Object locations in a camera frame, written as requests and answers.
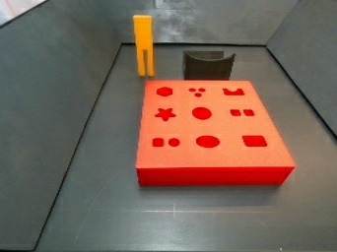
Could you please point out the yellow two-pronged peg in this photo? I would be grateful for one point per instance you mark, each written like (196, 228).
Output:
(144, 44)

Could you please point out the black curved holder block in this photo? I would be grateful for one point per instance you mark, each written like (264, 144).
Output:
(208, 65)

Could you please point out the red shape-sorting board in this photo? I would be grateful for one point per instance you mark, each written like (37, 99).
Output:
(206, 134)

